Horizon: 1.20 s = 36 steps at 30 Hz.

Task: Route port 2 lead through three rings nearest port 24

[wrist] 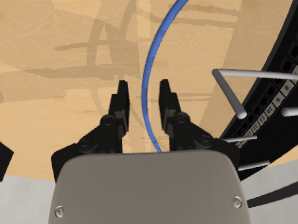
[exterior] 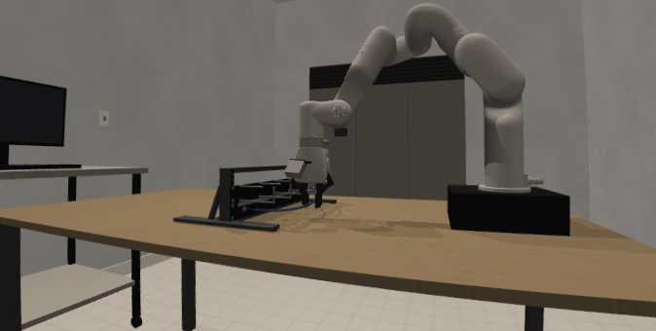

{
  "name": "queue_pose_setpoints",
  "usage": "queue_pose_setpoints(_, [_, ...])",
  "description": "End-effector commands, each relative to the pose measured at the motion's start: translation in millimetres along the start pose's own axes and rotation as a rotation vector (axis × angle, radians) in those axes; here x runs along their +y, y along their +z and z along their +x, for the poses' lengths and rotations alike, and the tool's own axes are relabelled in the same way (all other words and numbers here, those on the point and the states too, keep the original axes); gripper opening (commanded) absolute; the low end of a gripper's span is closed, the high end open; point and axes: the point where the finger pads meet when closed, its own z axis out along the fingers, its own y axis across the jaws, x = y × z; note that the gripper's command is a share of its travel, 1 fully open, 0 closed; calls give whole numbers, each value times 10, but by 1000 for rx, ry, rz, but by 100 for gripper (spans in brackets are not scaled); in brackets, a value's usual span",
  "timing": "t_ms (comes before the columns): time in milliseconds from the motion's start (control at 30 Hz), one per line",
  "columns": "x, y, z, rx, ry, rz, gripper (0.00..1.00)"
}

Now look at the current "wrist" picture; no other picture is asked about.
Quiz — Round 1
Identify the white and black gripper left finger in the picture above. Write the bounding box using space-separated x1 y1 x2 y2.
51 80 130 184

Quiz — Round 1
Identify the black metal rack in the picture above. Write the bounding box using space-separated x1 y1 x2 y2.
212 0 298 208

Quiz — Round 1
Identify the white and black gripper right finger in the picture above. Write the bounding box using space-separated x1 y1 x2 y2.
158 79 240 174

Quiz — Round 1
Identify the thin dark blue cable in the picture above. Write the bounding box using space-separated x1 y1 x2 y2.
141 0 189 152

